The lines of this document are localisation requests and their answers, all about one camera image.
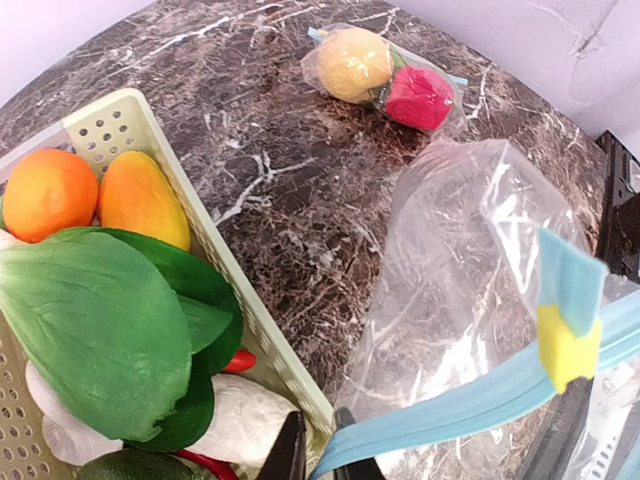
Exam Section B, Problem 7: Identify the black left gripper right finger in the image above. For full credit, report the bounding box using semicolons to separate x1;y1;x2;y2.
519;379;593;480

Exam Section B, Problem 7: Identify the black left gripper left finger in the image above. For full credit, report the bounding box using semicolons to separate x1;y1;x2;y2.
257;411;306;480

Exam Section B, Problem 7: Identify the spare clear zip bag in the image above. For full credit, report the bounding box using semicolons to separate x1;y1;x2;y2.
313;140;639;479

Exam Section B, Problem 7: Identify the red toy apple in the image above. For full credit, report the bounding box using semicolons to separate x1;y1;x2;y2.
384;66;455;131

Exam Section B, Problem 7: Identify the beige perforated plastic basket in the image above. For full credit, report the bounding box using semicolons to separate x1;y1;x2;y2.
1;88;334;479

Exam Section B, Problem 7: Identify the clear zip bag blue zipper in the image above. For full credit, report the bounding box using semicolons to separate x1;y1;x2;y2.
301;23;467;133

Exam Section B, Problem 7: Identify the yellow peach toy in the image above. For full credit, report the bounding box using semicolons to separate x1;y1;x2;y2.
317;27;393;104

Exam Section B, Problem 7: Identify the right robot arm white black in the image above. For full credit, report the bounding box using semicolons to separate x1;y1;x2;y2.
578;362;639;479

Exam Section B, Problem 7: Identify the white toy garlic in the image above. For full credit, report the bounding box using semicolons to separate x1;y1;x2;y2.
187;374;297;468

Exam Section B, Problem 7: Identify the red chili pepper toy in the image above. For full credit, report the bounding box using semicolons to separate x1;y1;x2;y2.
175;350;256;480

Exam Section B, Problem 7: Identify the dark green toy vegetable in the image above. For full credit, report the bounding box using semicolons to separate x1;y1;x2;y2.
76;448;194;480

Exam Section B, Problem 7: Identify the green white bok choy toy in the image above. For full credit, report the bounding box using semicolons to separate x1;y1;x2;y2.
1;228;243;465

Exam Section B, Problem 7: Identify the yellow orange mango toy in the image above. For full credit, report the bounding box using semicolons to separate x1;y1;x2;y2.
97;151;191;251

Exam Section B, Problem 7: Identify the orange toy fruit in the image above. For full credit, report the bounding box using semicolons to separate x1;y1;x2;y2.
2;149;99;243

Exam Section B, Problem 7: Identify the right black frame post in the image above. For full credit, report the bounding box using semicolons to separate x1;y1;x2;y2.
596;131;639;283

